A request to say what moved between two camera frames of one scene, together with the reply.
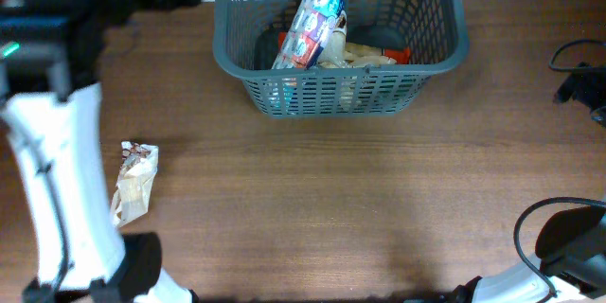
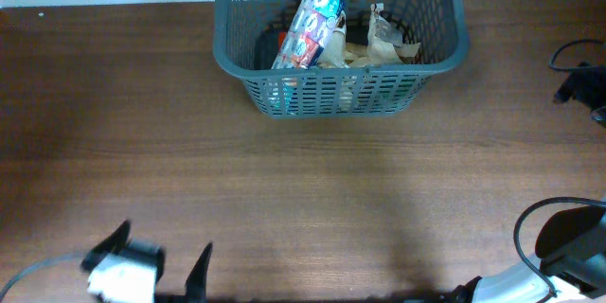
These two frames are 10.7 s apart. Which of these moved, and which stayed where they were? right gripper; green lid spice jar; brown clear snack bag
Moved: brown clear snack bag
Stayed: green lid spice jar; right gripper
